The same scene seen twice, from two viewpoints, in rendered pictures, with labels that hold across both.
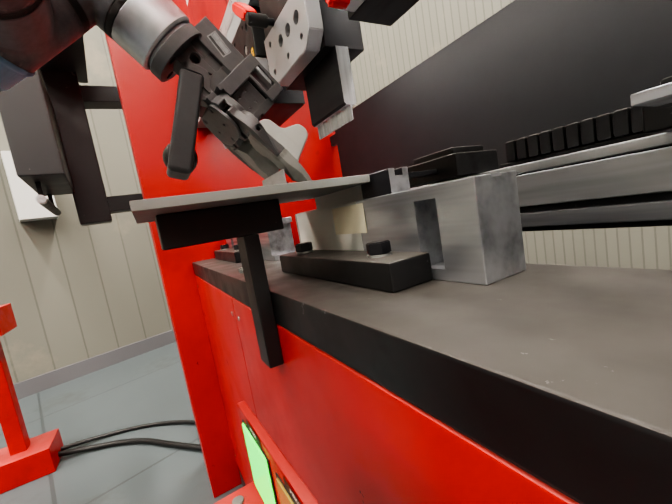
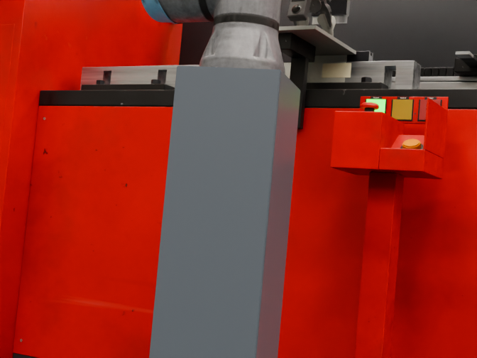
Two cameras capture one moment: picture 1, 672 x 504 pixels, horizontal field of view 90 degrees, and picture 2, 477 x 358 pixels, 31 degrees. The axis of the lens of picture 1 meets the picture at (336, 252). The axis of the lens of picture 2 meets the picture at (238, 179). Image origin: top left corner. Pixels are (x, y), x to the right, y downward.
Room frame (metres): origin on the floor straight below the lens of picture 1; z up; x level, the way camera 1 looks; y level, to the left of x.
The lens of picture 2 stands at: (-1.27, 1.33, 0.50)
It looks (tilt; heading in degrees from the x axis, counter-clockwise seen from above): 4 degrees up; 328
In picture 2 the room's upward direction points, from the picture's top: 5 degrees clockwise
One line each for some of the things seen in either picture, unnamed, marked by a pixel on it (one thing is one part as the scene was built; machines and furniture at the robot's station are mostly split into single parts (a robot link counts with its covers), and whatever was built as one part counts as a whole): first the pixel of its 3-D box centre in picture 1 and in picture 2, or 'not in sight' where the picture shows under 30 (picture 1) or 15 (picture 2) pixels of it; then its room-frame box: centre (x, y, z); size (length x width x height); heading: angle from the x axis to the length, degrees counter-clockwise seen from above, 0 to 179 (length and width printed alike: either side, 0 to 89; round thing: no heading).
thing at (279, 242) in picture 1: (253, 240); (152, 83); (1.00, 0.24, 0.92); 0.50 x 0.06 x 0.10; 29
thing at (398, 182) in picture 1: (354, 191); (334, 58); (0.49, -0.04, 0.99); 0.20 x 0.03 x 0.03; 29
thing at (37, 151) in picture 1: (38, 138); not in sight; (1.30, 1.02, 1.42); 0.45 x 0.12 x 0.36; 34
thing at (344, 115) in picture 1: (329, 97); (331, 6); (0.52, -0.03, 1.13); 0.10 x 0.02 x 0.10; 29
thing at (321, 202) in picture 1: (337, 195); (322, 57); (0.51, -0.02, 0.99); 0.14 x 0.01 x 0.03; 29
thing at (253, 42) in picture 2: not in sight; (243, 50); (-0.01, 0.55, 0.82); 0.15 x 0.15 x 0.10
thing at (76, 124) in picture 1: (61, 114); not in sight; (1.39, 0.98, 1.52); 0.51 x 0.25 x 0.85; 34
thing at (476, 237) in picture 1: (373, 233); (343, 82); (0.47, -0.06, 0.92); 0.39 x 0.06 x 0.10; 29
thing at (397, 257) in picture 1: (336, 264); (329, 89); (0.45, 0.00, 0.89); 0.30 x 0.05 x 0.03; 29
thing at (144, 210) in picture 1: (248, 199); (303, 41); (0.44, 0.10, 1.00); 0.26 x 0.18 x 0.01; 119
